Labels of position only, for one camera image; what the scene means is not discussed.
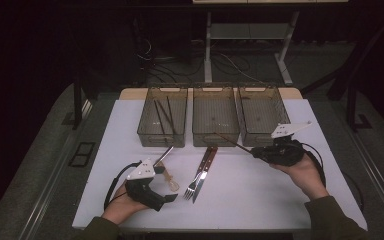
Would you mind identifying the smoky clear plastic bin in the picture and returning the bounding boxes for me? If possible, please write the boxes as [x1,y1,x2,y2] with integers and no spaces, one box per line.
[191,84,241,148]
[236,83,295,148]
[136,85,189,148]

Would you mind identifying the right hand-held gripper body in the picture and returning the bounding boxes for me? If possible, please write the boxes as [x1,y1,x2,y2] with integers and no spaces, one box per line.
[263,121,313,167]

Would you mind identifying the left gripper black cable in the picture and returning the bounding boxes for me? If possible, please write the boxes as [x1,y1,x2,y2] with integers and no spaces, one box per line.
[103,161,143,212]

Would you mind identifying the white floor cable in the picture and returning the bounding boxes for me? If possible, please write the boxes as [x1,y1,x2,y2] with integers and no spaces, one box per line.
[219,53,264,84]

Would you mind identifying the person's left hand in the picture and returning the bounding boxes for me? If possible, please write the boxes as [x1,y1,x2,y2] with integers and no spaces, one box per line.
[100,182,148,226]

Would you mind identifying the metal spoon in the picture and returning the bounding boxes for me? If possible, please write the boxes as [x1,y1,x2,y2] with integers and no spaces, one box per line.
[153,145,175,167]

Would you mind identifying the wooden handle fork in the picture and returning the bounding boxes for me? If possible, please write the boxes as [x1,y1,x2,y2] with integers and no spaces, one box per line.
[182,145,214,202]

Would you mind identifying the metal floor rail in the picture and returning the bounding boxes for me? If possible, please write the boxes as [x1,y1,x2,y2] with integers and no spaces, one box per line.
[346,129,384,231]
[19,133,81,240]

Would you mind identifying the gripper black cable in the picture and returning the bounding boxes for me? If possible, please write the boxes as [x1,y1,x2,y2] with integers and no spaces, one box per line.
[103,161,143,212]
[299,141,328,188]

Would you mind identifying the white metal desk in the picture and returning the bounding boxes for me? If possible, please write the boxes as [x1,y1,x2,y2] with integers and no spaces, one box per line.
[192,0,349,87]

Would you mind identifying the person's right hand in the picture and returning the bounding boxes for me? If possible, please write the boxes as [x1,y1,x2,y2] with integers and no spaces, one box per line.
[270,153,330,201]

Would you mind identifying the black metal stand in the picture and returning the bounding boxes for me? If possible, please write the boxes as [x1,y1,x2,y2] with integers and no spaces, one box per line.
[345,83,373,133]
[61,76,92,131]

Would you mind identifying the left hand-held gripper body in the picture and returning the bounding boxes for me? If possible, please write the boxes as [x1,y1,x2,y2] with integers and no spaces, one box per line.
[123,158,166,213]

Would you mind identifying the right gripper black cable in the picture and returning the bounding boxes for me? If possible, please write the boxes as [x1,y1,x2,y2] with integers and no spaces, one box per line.
[299,141,328,188]

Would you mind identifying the tangle of black floor cables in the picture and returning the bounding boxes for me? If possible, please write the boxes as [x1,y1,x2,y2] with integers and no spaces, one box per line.
[134,38,204,84]

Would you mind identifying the wooden handle knife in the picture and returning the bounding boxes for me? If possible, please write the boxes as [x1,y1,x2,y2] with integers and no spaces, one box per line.
[191,145,219,204]

